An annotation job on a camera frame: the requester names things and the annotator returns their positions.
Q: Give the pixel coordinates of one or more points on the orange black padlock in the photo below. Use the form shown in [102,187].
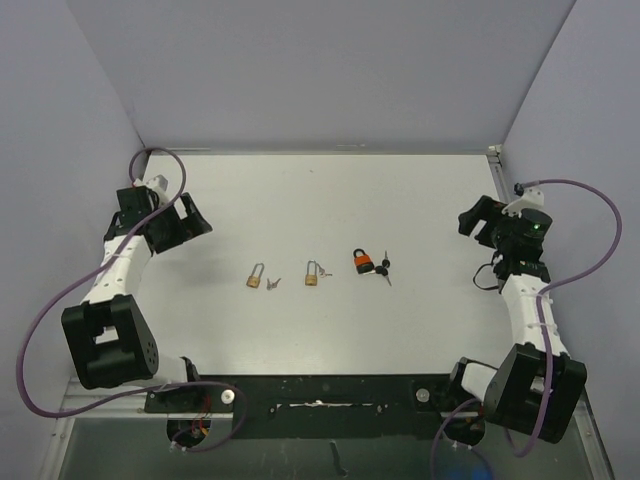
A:
[362,262]

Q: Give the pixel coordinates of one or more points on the silver keys of padlock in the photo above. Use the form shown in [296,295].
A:
[272,284]

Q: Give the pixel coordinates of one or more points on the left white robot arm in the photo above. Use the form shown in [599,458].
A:
[110,342]

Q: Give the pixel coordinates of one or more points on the black headed key bunch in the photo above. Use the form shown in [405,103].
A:
[384,267]

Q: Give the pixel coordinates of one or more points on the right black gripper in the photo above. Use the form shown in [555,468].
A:
[480,212]

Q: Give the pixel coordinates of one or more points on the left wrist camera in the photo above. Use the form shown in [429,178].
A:
[156,187]

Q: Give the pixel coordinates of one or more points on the brass padlock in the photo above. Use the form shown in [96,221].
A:
[311,274]
[254,279]

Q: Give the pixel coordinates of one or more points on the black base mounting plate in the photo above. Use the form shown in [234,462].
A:
[319,407]

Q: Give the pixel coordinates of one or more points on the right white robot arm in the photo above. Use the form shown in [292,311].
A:
[472,378]

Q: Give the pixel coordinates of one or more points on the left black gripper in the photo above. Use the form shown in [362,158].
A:
[186,228]

